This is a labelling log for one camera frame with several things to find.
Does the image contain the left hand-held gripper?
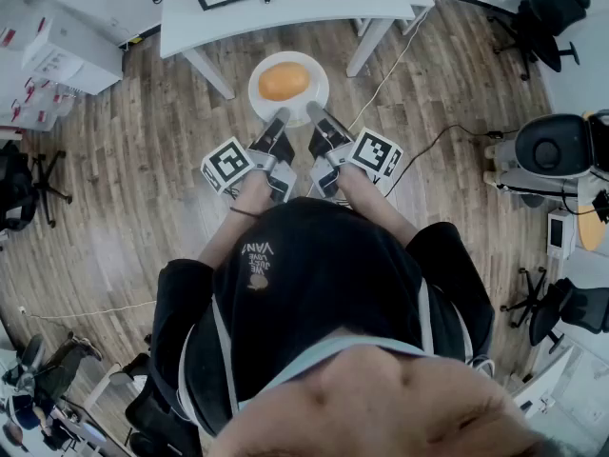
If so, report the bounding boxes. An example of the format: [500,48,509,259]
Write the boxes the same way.
[200,107,299,205]

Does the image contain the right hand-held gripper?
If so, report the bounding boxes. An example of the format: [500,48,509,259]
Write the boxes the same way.
[306,101,404,198]

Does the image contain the white round plate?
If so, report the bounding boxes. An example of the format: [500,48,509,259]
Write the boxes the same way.
[247,50,330,128]

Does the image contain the orange bread roll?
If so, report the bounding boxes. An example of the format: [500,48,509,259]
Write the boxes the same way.
[258,62,311,103]

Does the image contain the person's left forearm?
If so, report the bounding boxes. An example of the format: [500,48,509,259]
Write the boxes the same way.
[197,169,270,278]

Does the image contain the person's right forearm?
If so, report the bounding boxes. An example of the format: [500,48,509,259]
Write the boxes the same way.
[338,164,420,247]

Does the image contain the white table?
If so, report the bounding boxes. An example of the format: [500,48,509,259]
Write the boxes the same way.
[159,0,437,102]

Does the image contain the person's black printed shirt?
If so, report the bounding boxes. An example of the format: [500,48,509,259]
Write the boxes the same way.
[149,196,496,440]

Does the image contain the black and white helmet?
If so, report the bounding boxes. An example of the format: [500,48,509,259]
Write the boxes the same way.
[514,110,609,180]

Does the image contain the large white cardboard box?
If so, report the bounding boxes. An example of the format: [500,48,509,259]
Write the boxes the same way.
[21,14,125,97]

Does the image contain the light blue face mask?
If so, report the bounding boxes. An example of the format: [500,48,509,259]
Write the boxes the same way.
[236,335,439,413]

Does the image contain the clear plastic box red latches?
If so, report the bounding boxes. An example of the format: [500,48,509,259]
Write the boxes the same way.
[0,76,77,132]

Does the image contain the small white appliance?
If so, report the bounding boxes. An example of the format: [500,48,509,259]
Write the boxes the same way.
[546,209,578,261]

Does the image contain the person's face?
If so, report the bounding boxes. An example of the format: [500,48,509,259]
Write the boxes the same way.
[208,343,548,457]

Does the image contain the round wooden table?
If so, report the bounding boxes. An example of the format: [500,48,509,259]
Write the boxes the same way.
[568,173,609,252]

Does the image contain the white box with red labels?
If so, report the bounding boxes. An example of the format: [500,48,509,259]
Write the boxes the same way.
[0,0,53,69]

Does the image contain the white office desk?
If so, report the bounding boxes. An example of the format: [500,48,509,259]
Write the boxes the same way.
[47,362,130,457]

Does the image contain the white floor cable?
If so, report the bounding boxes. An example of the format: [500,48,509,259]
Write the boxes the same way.
[346,2,432,132]
[18,300,158,322]

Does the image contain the black floor cable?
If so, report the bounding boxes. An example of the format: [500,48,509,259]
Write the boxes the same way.
[380,124,520,195]

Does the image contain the white shoulder strap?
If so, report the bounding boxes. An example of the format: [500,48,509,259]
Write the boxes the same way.
[211,297,239,418]
[417,278,435,354]

